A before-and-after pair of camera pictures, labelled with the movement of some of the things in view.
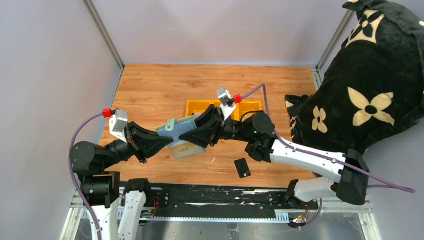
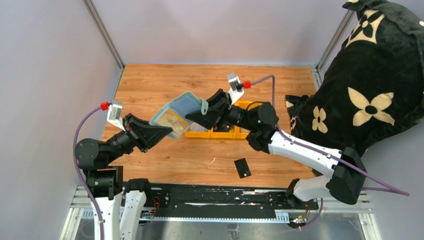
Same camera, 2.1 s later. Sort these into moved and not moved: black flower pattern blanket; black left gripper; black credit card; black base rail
Moved: black left gripper
Not moved: black credit card; black flower pattern blanket; black base rail
